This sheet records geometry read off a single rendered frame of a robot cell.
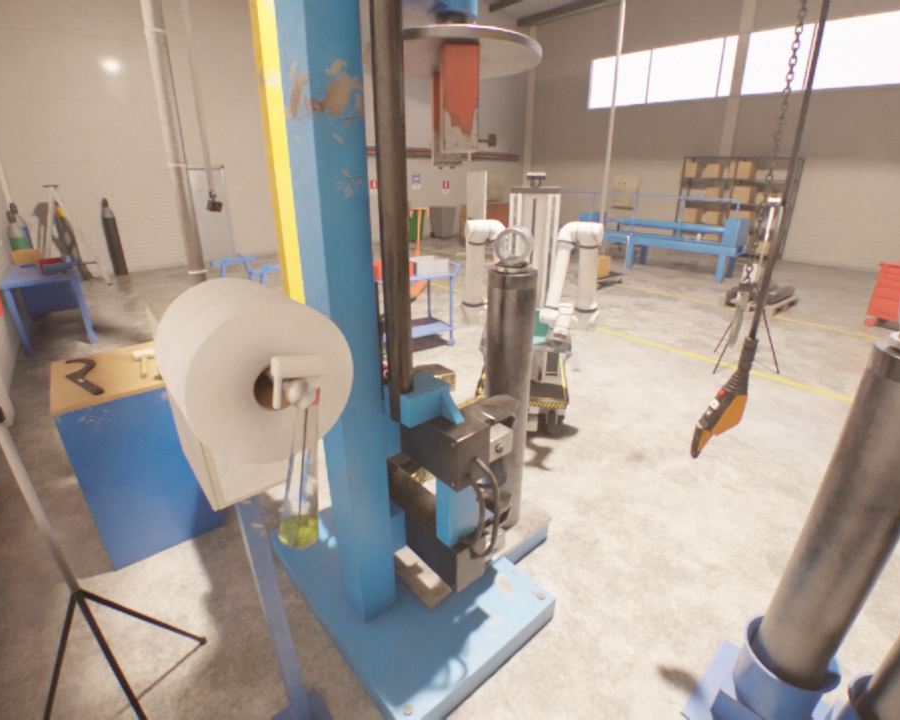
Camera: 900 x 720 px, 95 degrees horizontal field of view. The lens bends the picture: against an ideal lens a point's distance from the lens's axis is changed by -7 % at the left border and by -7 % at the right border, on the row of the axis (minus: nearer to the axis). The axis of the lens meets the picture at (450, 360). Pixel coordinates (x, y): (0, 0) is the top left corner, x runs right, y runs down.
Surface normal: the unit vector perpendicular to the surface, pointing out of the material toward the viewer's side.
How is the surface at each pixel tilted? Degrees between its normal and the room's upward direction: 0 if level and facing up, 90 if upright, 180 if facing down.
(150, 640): 0
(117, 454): 90
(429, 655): 0
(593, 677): 0
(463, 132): 90
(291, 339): 90
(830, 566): 90
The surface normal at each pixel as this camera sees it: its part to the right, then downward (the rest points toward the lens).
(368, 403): 0.65, 0.29
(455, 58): 0.11, 0.38
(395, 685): 0.00, -0.92
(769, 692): -0.80, 0.23
